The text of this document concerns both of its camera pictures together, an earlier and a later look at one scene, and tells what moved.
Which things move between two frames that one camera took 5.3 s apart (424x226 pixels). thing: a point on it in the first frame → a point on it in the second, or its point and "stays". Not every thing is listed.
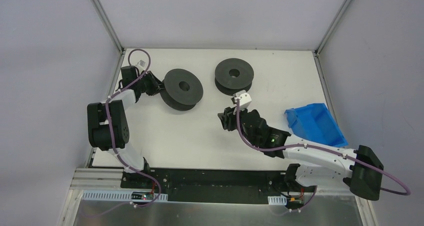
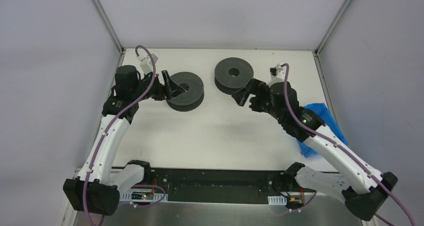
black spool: (183, 90) stays
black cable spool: (233, 75) stays
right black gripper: (230, 119) → (253, 94)
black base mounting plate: (215, 184) stays
